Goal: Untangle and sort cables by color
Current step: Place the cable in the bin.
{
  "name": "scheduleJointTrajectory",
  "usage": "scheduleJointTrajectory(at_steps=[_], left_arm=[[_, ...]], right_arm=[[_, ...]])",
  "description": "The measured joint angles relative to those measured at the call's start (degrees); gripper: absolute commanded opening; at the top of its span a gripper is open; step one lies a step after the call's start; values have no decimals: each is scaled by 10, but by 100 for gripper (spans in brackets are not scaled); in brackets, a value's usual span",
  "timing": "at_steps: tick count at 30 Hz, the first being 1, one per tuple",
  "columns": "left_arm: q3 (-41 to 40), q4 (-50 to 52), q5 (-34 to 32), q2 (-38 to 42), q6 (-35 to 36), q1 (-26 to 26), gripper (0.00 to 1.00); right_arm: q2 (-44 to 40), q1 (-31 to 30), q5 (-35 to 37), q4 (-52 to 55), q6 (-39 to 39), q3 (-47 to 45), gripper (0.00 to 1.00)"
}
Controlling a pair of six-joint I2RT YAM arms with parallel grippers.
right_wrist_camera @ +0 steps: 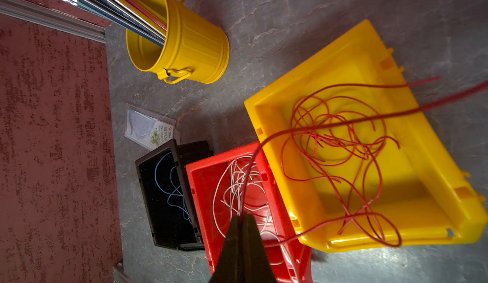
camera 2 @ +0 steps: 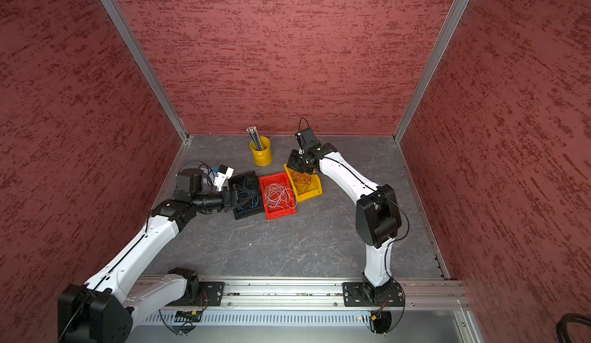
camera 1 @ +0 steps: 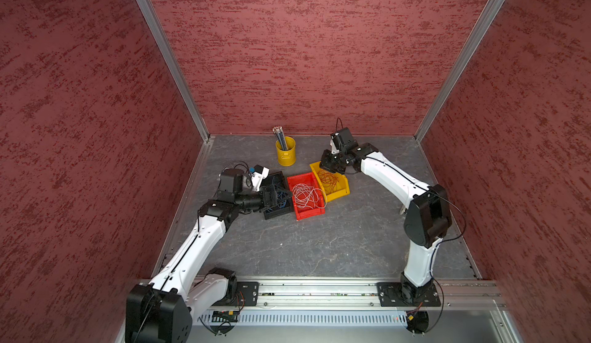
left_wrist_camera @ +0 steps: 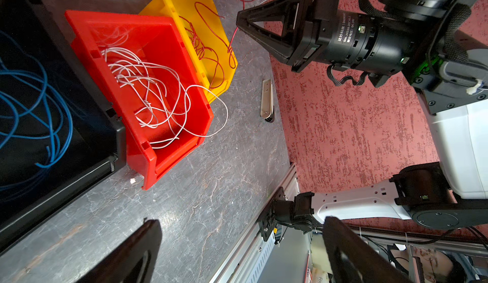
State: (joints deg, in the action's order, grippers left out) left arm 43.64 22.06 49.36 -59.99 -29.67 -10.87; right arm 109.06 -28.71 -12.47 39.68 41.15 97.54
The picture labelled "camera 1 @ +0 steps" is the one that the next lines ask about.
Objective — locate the bundle of metal rods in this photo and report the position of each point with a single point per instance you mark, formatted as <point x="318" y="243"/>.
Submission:
<point x="281" y="137"/>

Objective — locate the yellow plastic bin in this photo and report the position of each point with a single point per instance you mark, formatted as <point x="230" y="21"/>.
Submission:
<point x="334" y="186"/>

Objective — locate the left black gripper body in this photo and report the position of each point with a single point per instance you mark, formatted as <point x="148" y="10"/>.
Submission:
<point x="265" y="203"/>

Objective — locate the red plastic bin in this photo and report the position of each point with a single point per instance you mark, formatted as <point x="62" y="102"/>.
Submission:
<point x="308" y="199"/>

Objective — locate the left corner aluminium post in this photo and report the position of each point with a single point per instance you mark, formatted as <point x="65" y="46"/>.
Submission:
<point x="165" y="48"/>

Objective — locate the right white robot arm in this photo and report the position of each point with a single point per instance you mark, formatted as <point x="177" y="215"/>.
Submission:
<point x="428" y="210"/>

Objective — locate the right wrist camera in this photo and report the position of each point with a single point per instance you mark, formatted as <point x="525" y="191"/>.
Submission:
<point x="335" y="144"/>

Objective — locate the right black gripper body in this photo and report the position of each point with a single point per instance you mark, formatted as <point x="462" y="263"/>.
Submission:
<point x="334" y="162"/>

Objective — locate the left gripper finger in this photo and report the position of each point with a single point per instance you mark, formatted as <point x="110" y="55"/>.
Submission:
<point x="284" y="202"/>
<point x="284" y="191"/>

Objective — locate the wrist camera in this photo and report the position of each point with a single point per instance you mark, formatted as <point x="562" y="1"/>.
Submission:
<point x="335" y="144"/>
<point x="258" y="174"/>

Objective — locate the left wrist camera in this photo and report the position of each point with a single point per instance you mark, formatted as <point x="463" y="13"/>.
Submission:
<point x="258" y="174"/>

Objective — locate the black plastic bin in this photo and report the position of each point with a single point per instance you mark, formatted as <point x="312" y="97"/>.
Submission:
<point x="276" y="185"/>

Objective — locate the corner aluminium post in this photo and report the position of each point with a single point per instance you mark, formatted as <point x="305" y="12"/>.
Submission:
<point x="165" y="48"/>
<point x="478" y="32"/>

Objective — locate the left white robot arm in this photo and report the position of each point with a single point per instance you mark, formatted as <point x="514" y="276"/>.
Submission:
<point x="164" y="309"/>

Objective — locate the yellow metal cup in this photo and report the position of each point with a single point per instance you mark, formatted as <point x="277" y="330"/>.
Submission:
<point x="287" y="157"/>

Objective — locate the right corner aluminium post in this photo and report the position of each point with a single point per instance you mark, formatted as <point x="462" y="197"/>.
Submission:
<point x="478" y="32"/>

